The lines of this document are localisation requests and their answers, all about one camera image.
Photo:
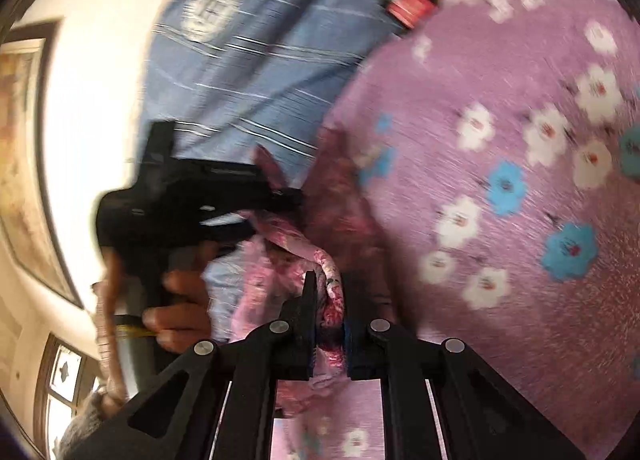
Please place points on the mauve pink floral garment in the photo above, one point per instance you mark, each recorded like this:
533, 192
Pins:
320, 249

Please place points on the red snack packet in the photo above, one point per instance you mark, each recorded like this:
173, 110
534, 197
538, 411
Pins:
409, 13

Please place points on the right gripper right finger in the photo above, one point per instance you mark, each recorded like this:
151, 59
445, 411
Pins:
441, 400

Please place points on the blue plaid pillow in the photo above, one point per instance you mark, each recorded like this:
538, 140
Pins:
237, 74

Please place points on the purple flowered bed sheet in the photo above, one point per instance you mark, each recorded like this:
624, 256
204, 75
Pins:
479, 178

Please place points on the framed wall picture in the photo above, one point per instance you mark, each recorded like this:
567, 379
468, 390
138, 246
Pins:
26, 217

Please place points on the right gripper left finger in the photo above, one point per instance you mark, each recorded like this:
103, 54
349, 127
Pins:
213, 401

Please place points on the wooden framed window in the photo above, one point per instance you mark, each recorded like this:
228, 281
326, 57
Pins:
66, 377

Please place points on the person's left hand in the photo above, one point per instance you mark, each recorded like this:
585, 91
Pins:
176, 327

